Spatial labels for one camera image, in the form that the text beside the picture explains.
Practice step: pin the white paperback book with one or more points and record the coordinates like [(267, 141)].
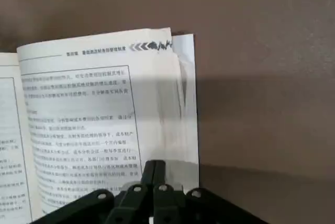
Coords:
[(78, 103)]

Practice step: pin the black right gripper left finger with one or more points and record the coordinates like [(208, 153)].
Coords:
[(131, 203)]

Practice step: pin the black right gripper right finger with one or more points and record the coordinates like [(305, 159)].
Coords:
[(170, 203)]

